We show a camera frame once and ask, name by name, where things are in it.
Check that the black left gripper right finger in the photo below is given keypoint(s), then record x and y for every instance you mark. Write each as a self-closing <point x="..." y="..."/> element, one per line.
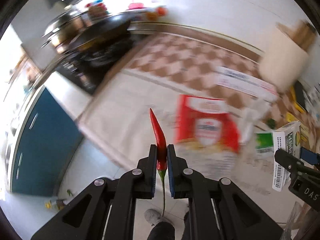
<point x="218" y="209"/>

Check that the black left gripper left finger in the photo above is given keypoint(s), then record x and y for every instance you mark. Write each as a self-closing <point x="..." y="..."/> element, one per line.
<point x="105" y="209"/>

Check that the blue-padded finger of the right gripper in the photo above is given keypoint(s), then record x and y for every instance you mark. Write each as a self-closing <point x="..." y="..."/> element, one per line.
<point x="310" y="157"/>

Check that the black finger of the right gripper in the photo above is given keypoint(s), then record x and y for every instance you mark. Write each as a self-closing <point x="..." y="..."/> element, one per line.
<point x="292" y="164"/>

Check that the red chili pepper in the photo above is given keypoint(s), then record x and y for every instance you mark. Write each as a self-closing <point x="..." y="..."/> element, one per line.
<point x="161" y="153"/>

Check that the red white sugar bag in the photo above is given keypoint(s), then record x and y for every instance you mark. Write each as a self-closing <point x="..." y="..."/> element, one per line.
<point x="205" y="123"/>

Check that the white blue-lettered carton box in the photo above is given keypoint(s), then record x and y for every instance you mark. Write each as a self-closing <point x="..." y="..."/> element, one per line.
<point x="245" y="83"/>

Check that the blue kitchen cabinet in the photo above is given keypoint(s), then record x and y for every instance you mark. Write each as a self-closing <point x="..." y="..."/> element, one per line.
<point x="46" y="143"/>

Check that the grey left slipper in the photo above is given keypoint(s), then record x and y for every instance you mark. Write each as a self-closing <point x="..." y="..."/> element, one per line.
<point x="153" y="217"/>

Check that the yellow bottle on floor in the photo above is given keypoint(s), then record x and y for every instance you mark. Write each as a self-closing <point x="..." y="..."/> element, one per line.
<point x="58" y="204"/>

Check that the cream container on counter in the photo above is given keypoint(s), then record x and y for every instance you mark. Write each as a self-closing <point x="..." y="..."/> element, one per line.
<point x="283" y="61"/>

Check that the black gas stove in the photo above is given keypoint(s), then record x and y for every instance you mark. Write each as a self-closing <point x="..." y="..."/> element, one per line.
<point x="88" y="70"/>

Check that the black wok pan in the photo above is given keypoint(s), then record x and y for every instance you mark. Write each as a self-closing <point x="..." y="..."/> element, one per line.
<point x="102" y="31"/>

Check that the steel lidded pot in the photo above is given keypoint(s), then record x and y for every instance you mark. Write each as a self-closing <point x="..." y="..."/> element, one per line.
<point x="64" y="28"/>

